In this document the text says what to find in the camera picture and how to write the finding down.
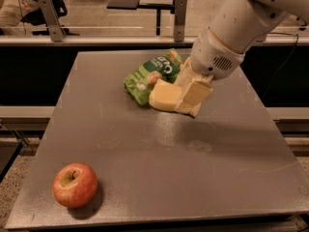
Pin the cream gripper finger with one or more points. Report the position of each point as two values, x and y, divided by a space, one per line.
194 89
186 73

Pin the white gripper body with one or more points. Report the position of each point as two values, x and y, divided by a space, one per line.
214 56

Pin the yellow sponge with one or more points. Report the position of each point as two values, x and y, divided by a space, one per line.
165 97

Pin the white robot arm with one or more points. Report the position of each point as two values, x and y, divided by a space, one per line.
239 23

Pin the green snack bag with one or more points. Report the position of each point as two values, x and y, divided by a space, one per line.
140 83

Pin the red apple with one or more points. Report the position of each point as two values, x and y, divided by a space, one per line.
75 185

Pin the seated person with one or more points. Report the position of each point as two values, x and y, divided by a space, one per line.
12 12

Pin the middle metal bracket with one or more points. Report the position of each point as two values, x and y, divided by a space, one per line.
179 20

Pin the metal bracket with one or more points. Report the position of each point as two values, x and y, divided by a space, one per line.
51 18
179 20

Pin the left metal bracket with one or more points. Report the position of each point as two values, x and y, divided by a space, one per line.
51 18

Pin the glass barrier rail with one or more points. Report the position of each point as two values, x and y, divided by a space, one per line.
271 39

